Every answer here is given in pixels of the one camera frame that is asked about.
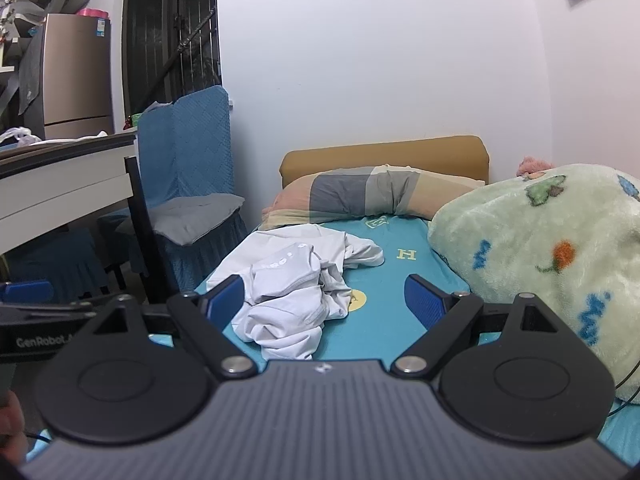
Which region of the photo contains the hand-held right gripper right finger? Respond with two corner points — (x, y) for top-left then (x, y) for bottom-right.
(390, 274), (576, 378)

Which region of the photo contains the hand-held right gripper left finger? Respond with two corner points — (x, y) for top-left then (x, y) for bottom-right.
(75, 275), (258, 380)

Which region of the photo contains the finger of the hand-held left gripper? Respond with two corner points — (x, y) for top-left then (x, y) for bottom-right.
(0, 281), (116, 320)

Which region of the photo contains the white shirt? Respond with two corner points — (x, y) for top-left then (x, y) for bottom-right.
(206, 224), (386, 362)

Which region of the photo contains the person's left hand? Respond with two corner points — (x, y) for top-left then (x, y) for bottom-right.
(0, 392), (28, 467)

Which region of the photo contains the teal printed bed sheet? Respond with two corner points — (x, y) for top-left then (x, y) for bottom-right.
(25, 214), (640, 467)

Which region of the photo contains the grey seat cushion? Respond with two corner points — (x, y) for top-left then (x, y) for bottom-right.
(150, 192), (246, 247)

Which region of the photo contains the white desk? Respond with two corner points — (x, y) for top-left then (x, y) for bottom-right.
(0, 130), (138, 256)

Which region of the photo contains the green printed fleece blanket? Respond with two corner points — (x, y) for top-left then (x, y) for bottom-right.
(427, 156), (640, 403)

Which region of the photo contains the patchwork pillow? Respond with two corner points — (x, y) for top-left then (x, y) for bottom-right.
(260, 164), (487, 231)

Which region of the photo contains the tan padded headboard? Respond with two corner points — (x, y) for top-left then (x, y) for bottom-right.
(280, 135), (490, 191)

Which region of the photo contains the white plastic bag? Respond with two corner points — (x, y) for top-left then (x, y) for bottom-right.
(0, 126), (43, 148)

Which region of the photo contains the blue covered chair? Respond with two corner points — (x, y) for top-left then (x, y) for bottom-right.
(97, 85), (251, 293)

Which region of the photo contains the grey hanging towel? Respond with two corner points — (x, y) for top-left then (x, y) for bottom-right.
(17, 27), (48, 116)

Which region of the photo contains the champagne refrigerator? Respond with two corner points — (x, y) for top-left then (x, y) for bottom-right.
(42, 14), (113, 141)

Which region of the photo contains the dark window with grille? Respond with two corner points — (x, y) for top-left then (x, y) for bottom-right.
(121, 0), (223, 131)

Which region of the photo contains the black wooden frame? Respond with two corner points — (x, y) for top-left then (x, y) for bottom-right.
(124, 156), (173, 306)

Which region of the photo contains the black usb cable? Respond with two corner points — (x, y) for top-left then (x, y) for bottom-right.
(605, 355), (640, 418)

